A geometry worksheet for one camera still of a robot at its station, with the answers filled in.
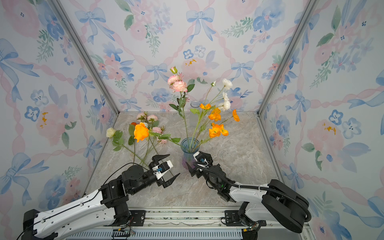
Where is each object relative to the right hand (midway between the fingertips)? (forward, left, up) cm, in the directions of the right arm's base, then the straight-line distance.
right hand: (194, 156), depth 80 cm
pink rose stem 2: (+14, +27, -13) cm, 33 cm away
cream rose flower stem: (+15, +52, -12) cm, 55 cm away
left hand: (-9, +9, +10) cm, 16 cm away
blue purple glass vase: (+5, +3, +2) cm, 6 cm away
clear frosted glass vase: (+33, 0, +7) cm, 34 cm away
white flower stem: (+44, -14, -2) cm, 47 cm away
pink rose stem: (+37, +33, -10) cm, 51 cm away
